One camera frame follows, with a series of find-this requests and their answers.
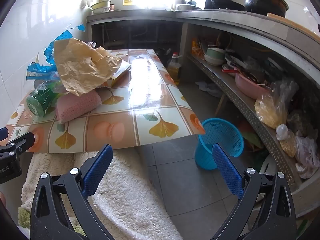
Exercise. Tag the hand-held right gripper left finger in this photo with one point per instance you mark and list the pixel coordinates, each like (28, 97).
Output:
(98, 167)

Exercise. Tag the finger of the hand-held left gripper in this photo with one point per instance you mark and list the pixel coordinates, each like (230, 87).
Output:
(22, 142)
(3, 133)

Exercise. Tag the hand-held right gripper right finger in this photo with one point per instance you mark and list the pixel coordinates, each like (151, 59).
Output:
(228, 172)

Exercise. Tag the blue plastic wastebasket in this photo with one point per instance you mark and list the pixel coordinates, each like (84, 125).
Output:
(207, 152)

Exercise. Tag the green label plastic bottle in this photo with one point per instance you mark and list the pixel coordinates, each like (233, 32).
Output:
(40, 102)

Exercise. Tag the pink cloth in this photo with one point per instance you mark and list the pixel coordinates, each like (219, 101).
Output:
(75, 105)

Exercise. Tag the brown paper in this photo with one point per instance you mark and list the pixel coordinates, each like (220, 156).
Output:
(80, 65)

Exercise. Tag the white yellow medicine box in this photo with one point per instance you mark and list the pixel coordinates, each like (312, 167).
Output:
(122, 68)

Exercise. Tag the blue torn plastic wrapper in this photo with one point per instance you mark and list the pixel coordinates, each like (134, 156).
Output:
(63, 36)

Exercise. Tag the white fluffy blanket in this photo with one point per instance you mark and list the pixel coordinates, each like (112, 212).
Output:
(130, 192)

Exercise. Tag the green shaggy mat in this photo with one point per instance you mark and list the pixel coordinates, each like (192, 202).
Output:
(23, 216)

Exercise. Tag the small bag of beans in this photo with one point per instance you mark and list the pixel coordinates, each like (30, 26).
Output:
(287, 142)

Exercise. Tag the bag of yellow grain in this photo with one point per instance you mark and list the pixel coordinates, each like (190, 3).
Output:
(270, 112)

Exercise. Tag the perforated metal shelf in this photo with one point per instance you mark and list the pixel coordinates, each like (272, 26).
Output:
(240, 97)

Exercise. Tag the pinkish white plastic bag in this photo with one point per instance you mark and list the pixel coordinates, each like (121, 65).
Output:
(307, 155)

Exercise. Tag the pink plastic basin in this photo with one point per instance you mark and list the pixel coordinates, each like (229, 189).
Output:
(247, 87)

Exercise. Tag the white rag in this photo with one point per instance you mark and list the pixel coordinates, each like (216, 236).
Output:
(207, 87)

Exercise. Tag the patterned tablecloth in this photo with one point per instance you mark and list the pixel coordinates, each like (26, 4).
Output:
(145, 90)

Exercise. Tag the red plastic utensil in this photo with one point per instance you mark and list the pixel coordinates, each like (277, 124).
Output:
(228, 70)

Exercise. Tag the white bowl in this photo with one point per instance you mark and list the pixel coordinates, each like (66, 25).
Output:
(212, 61)

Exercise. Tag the stack of white plates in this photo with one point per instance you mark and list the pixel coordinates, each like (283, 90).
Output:
(231, 60)

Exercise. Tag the cooking oil bottle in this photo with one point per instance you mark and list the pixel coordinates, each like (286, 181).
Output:
(174, 67)

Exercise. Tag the black plastic bag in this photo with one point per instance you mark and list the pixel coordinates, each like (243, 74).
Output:
(163, 55)

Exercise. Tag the orange yellow packet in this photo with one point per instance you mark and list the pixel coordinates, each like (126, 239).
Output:
(196, 46)

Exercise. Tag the concrete kitchen counter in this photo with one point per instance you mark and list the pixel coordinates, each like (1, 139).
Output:
(250, 21)

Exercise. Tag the small copper cup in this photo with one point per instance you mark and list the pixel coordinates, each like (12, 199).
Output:
(112, 7)

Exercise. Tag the wooden cutting board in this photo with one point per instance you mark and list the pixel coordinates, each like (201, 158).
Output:
(300, 27)

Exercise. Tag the black wok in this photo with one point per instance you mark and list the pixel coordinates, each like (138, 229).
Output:
(227, 4)

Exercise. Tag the steel pot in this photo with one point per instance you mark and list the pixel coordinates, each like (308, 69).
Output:
(187, 7)

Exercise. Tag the black cooking pot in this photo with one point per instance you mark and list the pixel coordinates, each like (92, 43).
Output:
(265, 2)

